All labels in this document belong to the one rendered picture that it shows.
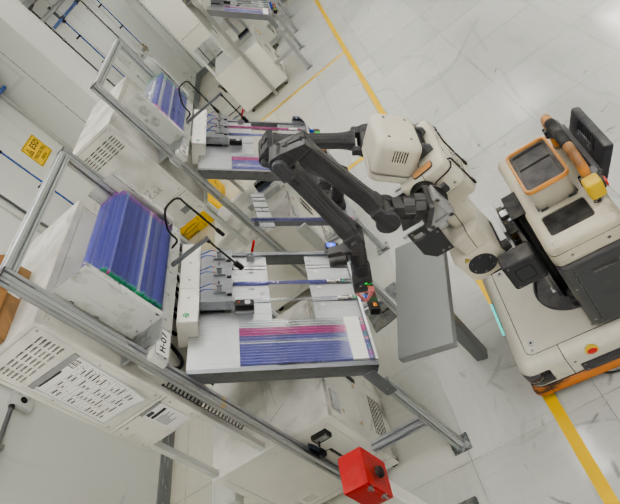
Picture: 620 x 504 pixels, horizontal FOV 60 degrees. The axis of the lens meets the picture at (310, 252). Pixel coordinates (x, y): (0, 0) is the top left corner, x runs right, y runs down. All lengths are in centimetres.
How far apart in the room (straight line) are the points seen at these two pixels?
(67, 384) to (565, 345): 184
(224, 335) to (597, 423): 150
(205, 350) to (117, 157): 142
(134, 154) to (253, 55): 369
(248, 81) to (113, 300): 505
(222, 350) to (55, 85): 351
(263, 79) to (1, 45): 284
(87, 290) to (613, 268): 175
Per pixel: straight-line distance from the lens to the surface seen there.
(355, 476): 187
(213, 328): 215
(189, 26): 651
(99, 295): 189
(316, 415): 229
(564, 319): 237
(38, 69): 512
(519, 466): 250
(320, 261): 249
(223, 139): 338
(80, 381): 204
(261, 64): 662
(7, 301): 209
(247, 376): 201
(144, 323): 196
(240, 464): 250
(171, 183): 317
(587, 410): 250
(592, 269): 204
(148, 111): 310
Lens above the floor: 222
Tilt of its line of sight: 33 degrees down
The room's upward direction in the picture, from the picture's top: 47 degrees counter-clockwise
